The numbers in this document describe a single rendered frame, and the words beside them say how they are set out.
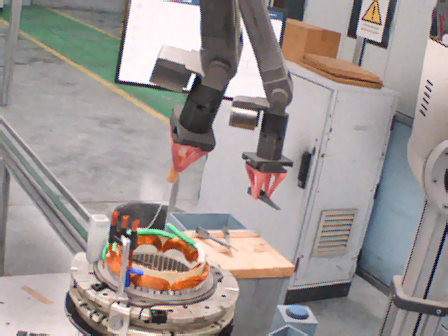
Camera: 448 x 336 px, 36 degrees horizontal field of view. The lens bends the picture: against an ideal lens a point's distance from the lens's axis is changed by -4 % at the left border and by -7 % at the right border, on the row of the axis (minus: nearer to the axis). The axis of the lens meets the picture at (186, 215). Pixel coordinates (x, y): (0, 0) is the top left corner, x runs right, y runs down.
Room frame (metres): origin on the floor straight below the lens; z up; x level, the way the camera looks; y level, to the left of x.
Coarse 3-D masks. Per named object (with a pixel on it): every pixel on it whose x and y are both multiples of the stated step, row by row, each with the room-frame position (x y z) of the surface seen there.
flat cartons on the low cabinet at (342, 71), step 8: (296, 56) 3.90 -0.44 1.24; (312, 56) 3.80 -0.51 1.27; (320, 56) 3.89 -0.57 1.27; (304, 64) 3.81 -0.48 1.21; (312, 64) 3.72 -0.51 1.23; (320, 64) 3.63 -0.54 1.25; (328, 64) 3.59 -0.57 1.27; (336, 64) 3.68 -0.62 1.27; (344, 64) 3.76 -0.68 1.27; (352, 64) 3.86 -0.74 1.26; (320, 72) 3.64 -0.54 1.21; (328, 72) 3.57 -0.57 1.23; (336, 72) 3.50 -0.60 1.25; (344, 72) 3.52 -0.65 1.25; (352, 72) 3.53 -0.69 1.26; (360, 72) 3.56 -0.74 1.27; (368, 72) 3.65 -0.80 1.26; (336, 80) 3.50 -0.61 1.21; (344, 80) 3.50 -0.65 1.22; (352, 80) 3.52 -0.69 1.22; (360, 80) 3.56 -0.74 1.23; (368, 80) 3.58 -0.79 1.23; (376, 80) 3.55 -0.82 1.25; (376, 88) 3.59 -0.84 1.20
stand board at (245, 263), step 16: (208, 240) 1.52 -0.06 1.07; (224, 240) 1.54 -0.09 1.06; (240, 240) 1.55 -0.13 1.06; (256, 240) 1.57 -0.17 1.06; (208, 256) 1.43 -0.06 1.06; (224, 256) 1.45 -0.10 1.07; (240, 256) 1.46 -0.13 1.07; (256, 256) 1.48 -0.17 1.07; (272, 256) 1.49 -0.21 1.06; (240, 272) 1.39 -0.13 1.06; (256, 272) 1.41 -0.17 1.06; (272, 272) 1.43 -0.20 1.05; (288, 272) 1.45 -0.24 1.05
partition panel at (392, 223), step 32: (288, 0) 4.77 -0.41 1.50; (320, 0) 4.49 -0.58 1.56; (352, 0) 4.24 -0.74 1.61; (416, 0) 3.80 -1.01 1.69; (352, 32) 4.19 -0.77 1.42; (384, 32) 3.97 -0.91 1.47; (416, 32) 3.76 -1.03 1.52; (384, 64) 3.92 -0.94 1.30; (416, 64) 3.72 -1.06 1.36; (416, 96) 3.68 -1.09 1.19; (384, 160) 3.78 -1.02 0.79; (384, 192) 3.73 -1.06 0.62; (416, 192) 3.54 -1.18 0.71; (384, 224) 3.68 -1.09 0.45; (416, 224) 3.49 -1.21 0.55; (384, 256) 3.62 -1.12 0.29
